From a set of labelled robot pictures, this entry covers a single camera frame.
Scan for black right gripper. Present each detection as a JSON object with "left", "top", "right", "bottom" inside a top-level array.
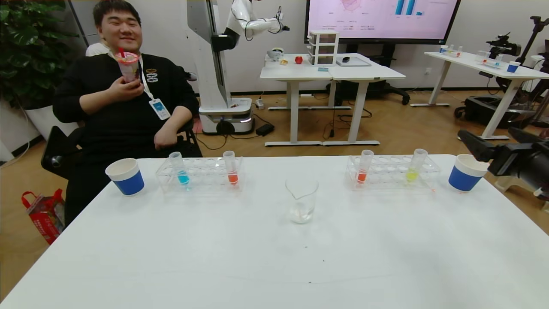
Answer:
[{"left": 457, "top": 126, "right": 549, "bottom": 186}]

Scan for yellow pigment test tube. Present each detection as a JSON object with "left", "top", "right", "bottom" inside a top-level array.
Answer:
[{"left": 405, "top": 148, "right": 428, "bottom": 183}]

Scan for blue pigment test tube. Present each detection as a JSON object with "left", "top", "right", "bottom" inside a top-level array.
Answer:
[{"left": 169, "top": 151, "right": 190, "bottom": 190}]

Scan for pink drink cup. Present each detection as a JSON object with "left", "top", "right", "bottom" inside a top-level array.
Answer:
[{"left": 115, "top": 47, "right": 141, "bottom": 84}]

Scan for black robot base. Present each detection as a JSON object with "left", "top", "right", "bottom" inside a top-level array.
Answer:
[{"left": 455, "top": 94, "right": 539, "bottom": 129}]

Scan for orange pigment test tube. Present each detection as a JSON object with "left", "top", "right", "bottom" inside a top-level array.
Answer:
[
  {"left": 355, "top": 149, "right": 374, "bottom": 186},
  {"left": 223, "top": 150, "right": 239, "bottom": 186}
]

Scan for beige plastic stool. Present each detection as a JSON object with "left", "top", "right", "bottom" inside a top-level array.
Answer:
[{"left": 493, "top": 175, "right": 549, "bottom": 212}]

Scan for long white desk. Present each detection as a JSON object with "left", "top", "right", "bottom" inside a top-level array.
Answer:
[{"left": 410, "top": 51, "right": 549, "bottom": 140}]

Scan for black tripod stand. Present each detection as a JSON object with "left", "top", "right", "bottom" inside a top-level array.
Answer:
[{"left": 515, "top": 15, "right": 549, "bottom": 125}]

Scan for black screen stand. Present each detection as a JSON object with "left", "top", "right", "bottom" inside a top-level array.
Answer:
[{"left": 326, "top": 43, "right": 411, "bottom": 106}]

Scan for white standing desk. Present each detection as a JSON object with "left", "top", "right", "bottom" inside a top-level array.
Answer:
[
  {"left": 260, "top": 54, "right": 333, "bottom": 147},
  {"left": 328, "top": 53, "right": 406, "bottom": 146}
]

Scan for grey flat tray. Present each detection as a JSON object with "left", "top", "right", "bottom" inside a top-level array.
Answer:
[{"left": 336, "top": 57, "right": 372, "bottom": 67}]

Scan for large display screen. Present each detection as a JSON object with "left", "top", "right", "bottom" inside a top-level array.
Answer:
[{"left": 305, "top": 0, "right": 462, "bottom": 45}]

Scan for white drawer organizer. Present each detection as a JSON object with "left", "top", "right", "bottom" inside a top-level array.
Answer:
[{"left": 308, "top": 30, "right": 339, "bottom": 66}]

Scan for white wheeled robot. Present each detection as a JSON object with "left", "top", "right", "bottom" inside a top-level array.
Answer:
[{"left": 187, "top": 0, "right": 290, "bottom": 136}]

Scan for man in black shirt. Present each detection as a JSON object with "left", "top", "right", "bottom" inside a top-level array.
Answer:
[{"left": 52, "top": 0, "right": 202, "bottom": 226}]

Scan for black office chair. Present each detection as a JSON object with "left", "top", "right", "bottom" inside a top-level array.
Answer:
[{"left": 41, "top": 122, "right": 202, "bottom": 181}]

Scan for white plant pot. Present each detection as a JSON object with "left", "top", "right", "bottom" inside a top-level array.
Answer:
[{"left": 24, "top": 105, "right": 80, "bottom": 140}]

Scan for red shopping bag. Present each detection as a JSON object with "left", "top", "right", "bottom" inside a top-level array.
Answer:
[{"left": 21, "top": 189, "right": 65, "bottom": 245}]

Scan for green potted plant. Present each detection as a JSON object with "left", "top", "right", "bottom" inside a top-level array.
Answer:
[{"left": 0, "top": 0, "right": 78, "bottom": 108}]

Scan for black floor cables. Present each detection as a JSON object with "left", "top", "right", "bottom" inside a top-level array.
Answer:
[{"left": 322, "top": 106, "right": 374, "bottom": 140}]

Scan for white lanyard id badge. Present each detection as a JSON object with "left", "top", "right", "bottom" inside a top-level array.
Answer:
[{"left": 137, "top": 56, "right": 171, "bottom": 121}]

